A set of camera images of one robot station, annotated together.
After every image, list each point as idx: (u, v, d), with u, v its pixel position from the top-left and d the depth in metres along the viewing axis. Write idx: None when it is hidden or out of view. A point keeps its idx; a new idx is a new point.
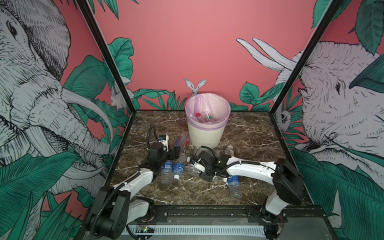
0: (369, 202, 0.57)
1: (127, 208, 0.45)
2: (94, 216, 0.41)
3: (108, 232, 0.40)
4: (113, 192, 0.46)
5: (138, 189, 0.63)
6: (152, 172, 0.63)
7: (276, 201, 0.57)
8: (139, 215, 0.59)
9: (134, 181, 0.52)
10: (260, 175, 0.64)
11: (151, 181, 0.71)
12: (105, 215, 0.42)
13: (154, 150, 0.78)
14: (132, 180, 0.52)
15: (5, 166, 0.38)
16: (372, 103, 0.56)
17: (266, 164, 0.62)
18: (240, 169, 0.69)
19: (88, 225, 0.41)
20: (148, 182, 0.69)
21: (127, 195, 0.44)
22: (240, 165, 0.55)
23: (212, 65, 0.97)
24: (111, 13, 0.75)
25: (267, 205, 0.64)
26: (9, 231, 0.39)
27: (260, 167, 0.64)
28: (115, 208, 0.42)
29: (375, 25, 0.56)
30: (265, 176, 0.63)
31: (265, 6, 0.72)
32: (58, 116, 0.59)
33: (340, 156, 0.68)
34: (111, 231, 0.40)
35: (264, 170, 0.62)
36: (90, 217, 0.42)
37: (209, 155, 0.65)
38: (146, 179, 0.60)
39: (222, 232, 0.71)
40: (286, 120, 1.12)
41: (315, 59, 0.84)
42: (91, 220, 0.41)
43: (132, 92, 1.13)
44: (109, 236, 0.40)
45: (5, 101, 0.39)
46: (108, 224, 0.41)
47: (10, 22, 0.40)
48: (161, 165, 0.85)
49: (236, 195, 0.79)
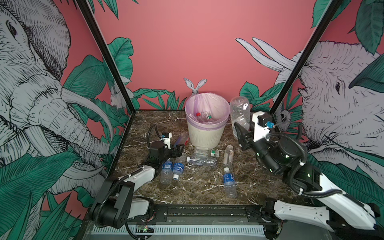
0: (369, 202, 0.57)
1: (131, 200, 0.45)
2: (99, 206, 0.43)
3: (112, 222, 0.41)
4: (117, 183, 0.47)
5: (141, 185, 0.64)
6: (154, 169, 0.64)
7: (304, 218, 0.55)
8: (140, 212, 0.61)
9: (138, 175, 0.54)
10: (352, 217, 0.41)
11: (151, 179, 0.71)
12: (109, 206, 0.43)
13: (154, 150, 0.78)
14: (136, 174, 0.54)
15: (5, 166, 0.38)
16: (373, 103, 0.56)
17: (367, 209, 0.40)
18: (337, 203, 0.40)
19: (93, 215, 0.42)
20: (149, 179, 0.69)
21: (132, 186, 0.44)
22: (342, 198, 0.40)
23: (212, 65, 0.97)
24: (111, 13, 0.75)
25: (279, 210, 0.62)
26: (9, 231, 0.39)
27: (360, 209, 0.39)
28: (119, 200, 0.43)
29: (375, 25, 0.56)
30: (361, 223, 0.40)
31: (265, 6, 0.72)
32: (58, 116, 0.59)
33: (340, 156, 0.68)
34: (115, 220, 0.41)
35: (366, 217, 0.39)
36: (95, 206, 0.43)
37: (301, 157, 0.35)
38: (148, 176, 0.61)
39: (222, 232, 0.71)
40: (285, 120, 1.12)
41: (315, 59, 0.84)
42: (95, 211, 0.42)
43: (132, 92, 1.13)
44: (112, 226, 0.41)
45: (5, 101, 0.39)
46: (111, 214, 0.41)
47: (10, 22, 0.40)
48: (161, 165, 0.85)
49: (233, 195, 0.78)
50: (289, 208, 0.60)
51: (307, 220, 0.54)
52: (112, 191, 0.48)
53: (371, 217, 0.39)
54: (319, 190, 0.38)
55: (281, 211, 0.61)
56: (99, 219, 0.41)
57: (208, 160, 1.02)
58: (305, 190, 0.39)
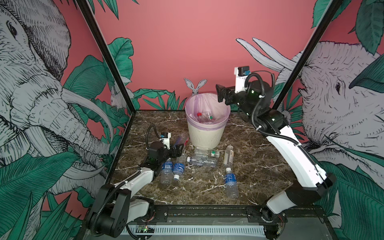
0: (369, 202, 0.57)
1: (128, 206, 0.53)
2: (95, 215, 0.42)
3: (109, 230, 0.40)
4: (113, 191, 0.46)
5: (138, 188, 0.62)
6: (152, 171, 0.63)
7: (280, 201, 0.58)
8: (138, 214, 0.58)
9: (135, 180, 0.52)
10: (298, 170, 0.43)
11: (151, 180, 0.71)
12: (105, 215, 0.42)
13: (154, 150, 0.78)
14: (132, 180, 0.52)
15: (5, 166, 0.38)
16: (373, 103, 0.56)
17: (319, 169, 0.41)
18: (286, 149, 0.44)
19: (89, 223, 0.41)
20: (148, 181, 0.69)
21: (128, 193, 0.44)
22: (293, 146, 0.42)
23: (212, 64, 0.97)
24: (111, 13, 0.75)
25: (268, 201, 0.65)
26: (9, 231, 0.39)
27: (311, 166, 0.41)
28: (115, 208, 0.42)
29: (375, 25, 0.56)
30: (306, 178, 0.42)
31: (265, 6, 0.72)
32: (58, 116, 0.59)
33: (340, 156, 0.68)
34: (112, 229, 0.40)
35: (314, 174, 0.41)
36: (91, 215, 0.42)
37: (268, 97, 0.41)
38: (146, 178, 0.60)
39: (222, 232, 0.71)
40: (286, 120, 1.12)
41: (315, 59, 0.84)
42: (92, 219, 0.41)
43: (132, 92, 1.13)
44: (110, 235, 0.40)
45: (5, 101, 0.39)
46: (108, 222, 0.41)
47: (10, 22, 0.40)
48: (161, 165, 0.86)
49: (235, 195, 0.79)
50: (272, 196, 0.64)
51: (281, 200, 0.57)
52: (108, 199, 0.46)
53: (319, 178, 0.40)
54: (278, 133, 0.43)
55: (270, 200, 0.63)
56: (96, 228, 0.40)
57: (208, 160, 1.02)
58: (263, 129, 0.44)
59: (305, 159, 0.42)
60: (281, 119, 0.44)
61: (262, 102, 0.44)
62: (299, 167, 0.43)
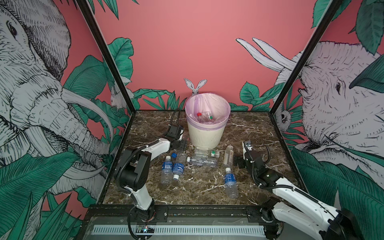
0: (370, 202, 0.57)
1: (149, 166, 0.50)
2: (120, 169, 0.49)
3: (132, 183, 0.47)
4: (136, 151, 0.52)
5: (157, 154, 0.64)
6: (169, 142, 0.68)
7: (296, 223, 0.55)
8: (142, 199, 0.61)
9: (154, 146, 0.57)
10: (311, 215, 0.47)
11: (167, 149, 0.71)
12: (128, 170, 0.49)
13: (175, 126, 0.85)
14: (152, 145, 0.57)
15: (5, 166, 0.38)
16: (373, 103, 0.56)
17: (326, 207, 0.45)
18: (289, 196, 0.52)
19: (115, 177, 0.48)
20: (165, 151, 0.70)
21: (149, 155, 0.50)
22: (291, 192, 0.52)
23: (212, 64, 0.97)
24: (111, 13, 0.75)
25: (274, 208, 0.63)
26: (9, 231, 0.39)
27: (316, 205, 0.46)
28: (138, 164, 0.48)
29: (375, 25, 0.56)
30: (319, 220, 0.45)
31: (265, 6, 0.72)
32: (58, 116, 0.59)
33: (340, 156, 0.68)
34: (135, 183, 0.47)
35: (320, 211, 0.45)
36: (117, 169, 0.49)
37: (261, 162, 0.61)
38: (164, 147, 0.65)
39: (222, 232, 0.71)
40: (286, 120, 1.12)
41: (315, 59, 0.84)
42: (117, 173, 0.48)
43: (132, 92, 1.13)
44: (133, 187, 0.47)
45: (5, 101, 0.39)
46: (131, 177, 0.47)
47: (10, 22, 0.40)
48: (173, 146, 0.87)
49: (234, 195, 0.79)
50: (288, 211, 0.59)
51: (300, 226, 0.54)
52: (133, 155, 0.53)
53: (330, 214, 0.43)
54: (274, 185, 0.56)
55: (279, 210, 0.62)
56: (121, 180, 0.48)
57: (208, 160, 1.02)
58: (263, 185, 0.59)
59: (308, 201, 0.48)
60: (274, 175, 0.59)
61: (257, 166, 0.62)
62: (308, 209, 0.47)
